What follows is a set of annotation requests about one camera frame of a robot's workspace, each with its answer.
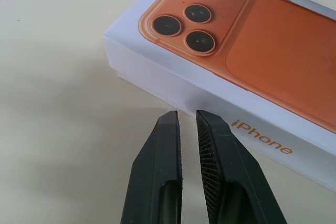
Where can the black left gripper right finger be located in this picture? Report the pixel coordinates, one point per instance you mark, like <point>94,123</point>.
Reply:
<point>231,176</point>

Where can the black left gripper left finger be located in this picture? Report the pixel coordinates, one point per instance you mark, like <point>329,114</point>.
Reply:
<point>155,171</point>

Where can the white iPhone box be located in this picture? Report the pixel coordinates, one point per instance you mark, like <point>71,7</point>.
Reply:
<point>262,51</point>

